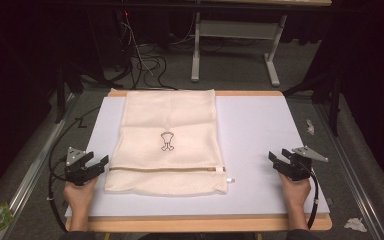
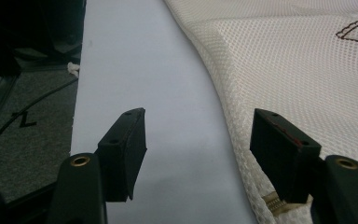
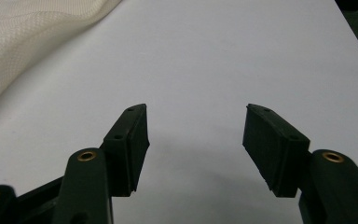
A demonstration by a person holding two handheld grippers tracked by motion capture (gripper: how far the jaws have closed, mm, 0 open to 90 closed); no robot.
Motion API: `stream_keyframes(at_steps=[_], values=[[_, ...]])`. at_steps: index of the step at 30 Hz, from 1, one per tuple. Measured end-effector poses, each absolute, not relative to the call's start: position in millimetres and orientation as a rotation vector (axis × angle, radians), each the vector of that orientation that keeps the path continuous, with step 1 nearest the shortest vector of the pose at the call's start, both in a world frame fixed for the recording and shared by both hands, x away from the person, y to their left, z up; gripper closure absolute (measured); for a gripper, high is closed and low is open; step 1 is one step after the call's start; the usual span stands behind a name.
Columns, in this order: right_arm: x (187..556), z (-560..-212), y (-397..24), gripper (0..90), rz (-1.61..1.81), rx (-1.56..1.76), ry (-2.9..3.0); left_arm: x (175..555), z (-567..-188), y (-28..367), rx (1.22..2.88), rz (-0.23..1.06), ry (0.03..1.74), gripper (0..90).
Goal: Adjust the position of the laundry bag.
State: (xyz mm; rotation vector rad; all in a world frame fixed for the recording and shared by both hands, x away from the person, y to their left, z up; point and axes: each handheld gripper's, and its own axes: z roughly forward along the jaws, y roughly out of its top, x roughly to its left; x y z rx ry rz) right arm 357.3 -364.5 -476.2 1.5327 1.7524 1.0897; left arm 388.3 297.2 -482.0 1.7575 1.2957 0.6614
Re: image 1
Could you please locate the person's right hand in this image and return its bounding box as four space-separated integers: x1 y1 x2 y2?
278 172 312 210

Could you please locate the crumpled white paper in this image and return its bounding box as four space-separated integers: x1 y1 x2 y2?
343 217 369 234

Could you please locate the left hand-held gripper black cable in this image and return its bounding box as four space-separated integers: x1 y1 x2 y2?
47 105 102 233

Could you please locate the cream mesh laundry bag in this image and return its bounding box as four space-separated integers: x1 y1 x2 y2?
104 88 236 197

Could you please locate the right hand-held gripper black cable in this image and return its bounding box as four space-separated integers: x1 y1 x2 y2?
300 161 321 230

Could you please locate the white board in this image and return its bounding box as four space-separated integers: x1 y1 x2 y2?
64 96 331 218

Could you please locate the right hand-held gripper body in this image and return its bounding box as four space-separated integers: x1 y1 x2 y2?
279 145 330 182

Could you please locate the wooden table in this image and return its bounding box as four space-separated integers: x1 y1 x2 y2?
64 88 333 234

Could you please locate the tangle of floor cables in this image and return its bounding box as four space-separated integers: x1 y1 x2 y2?
112 9 198 92

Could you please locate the metal floor rail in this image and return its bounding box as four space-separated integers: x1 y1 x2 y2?
0 92 78 240
314 102 384 240

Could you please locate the white metal desk frame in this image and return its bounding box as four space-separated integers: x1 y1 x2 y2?
190 0 333 88

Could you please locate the hand-held gripper black cable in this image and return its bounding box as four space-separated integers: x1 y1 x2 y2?
300 161 321 230
47 105 102 233

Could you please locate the black metal stand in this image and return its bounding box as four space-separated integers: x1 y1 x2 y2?
53 61 85 125
282 64 344 138

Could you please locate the person's left hand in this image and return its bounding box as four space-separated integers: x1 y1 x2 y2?
62 176 99 214

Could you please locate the small white scrap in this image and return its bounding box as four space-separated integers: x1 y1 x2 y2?
305 118 316 136

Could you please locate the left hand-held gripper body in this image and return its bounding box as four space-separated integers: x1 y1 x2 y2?
64 146 98 187

